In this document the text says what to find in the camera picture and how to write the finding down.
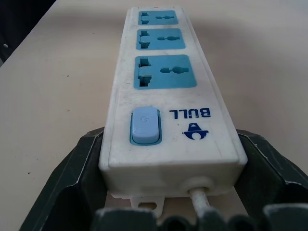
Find white power strip blue sockets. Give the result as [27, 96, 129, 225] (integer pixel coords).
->
[98, 6, 248, 215]

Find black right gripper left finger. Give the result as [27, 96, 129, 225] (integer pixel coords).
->
[19, 127, 108, 231]

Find dark cabinet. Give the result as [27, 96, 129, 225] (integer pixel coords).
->
[0, 0, 60, 65]

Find white power strip cable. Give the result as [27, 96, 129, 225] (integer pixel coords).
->
[188, 188, 211, 215]

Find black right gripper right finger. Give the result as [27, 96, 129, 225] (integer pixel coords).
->
[232, 128, 308, 231]

